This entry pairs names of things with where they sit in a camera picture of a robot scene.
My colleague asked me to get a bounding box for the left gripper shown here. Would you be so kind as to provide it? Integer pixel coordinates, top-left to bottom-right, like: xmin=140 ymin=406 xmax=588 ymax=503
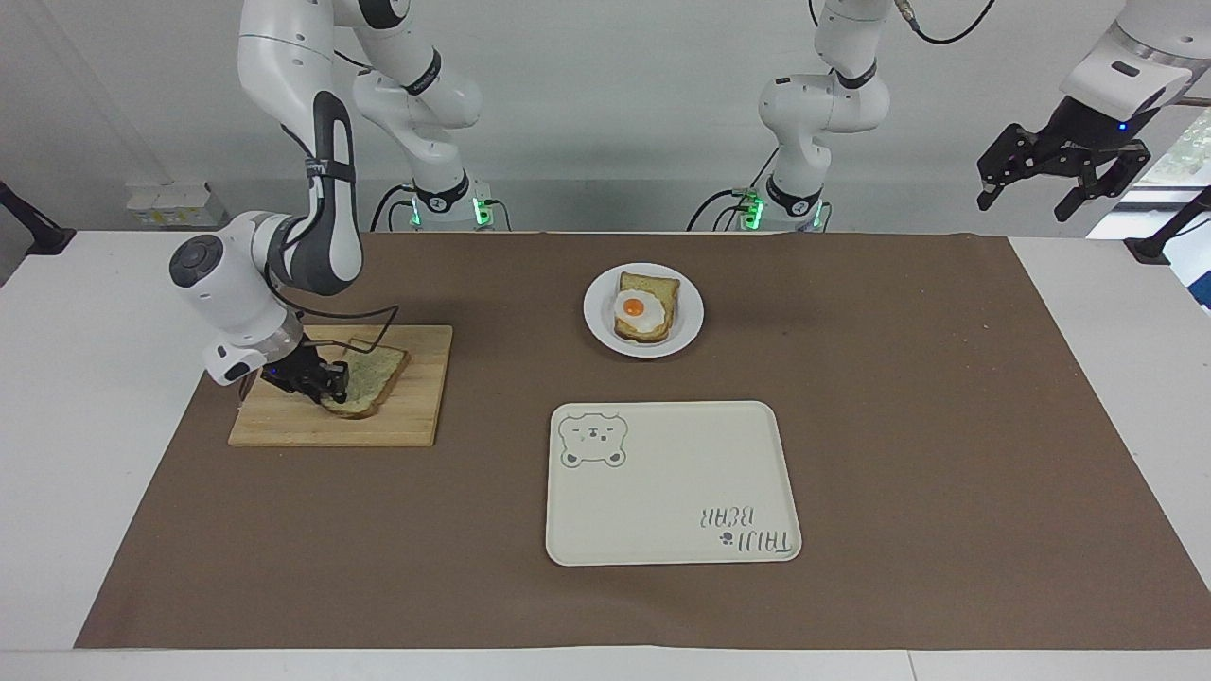
xmin=976 ymin=94 xmax=1152 ymax=224

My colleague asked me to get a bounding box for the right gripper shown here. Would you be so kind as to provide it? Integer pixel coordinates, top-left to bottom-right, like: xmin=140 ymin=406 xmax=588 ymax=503
xmin=260 ymin=344 xmax=352 ymax=408

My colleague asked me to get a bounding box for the brown bread slice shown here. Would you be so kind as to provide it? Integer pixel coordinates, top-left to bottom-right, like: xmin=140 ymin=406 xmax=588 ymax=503
xmin=320 ymin=338 xmax=412 ymax=420

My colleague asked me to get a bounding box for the white round plate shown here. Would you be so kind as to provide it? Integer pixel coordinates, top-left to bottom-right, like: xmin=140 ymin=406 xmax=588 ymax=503
xmin=583 ymin=262 xmax=705 ymax=359

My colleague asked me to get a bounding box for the wooden cutting board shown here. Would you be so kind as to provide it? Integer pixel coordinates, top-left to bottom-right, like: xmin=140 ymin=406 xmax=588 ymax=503
xmin=228 ymin=324 xmax=454 ymax=448

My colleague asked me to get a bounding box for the black stand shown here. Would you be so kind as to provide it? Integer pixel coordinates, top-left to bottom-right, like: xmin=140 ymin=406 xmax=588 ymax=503
xmin=0 ymin=180 xmax=78 ymax=257
xmin=1123 ymin=185 xmax=1211 ymax=267

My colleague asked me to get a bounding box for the white box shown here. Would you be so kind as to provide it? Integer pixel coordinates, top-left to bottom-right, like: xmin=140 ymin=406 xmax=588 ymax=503
xmin=125 ymin=182 xmax=229 ymax=229

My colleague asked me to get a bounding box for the fried egg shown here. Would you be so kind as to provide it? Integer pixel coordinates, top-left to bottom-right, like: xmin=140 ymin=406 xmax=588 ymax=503
xmin=613 ymin=288 xmax=669 ymax=333

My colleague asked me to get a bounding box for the toasted bread slice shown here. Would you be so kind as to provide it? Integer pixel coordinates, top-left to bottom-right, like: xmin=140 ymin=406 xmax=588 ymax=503
xmin=613 ymin=271 xmax=682 ymax=344

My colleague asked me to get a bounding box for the cream tray with bear print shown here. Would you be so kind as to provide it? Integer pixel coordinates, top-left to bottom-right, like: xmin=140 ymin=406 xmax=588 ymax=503
xmin=546 ymin=400 xmax=803 ymax=568

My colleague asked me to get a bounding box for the black cable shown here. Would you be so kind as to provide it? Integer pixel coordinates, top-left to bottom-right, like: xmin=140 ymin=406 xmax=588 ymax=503
xmin=368 ymin=183 xmax=418 ymax=234
xmin=272 ymin=284 xmax=401 ymax=357
xmin=687 ymin=187 xmax=760 ymax=234
xmin=893 ymin=0 xmax=997 ymax=45

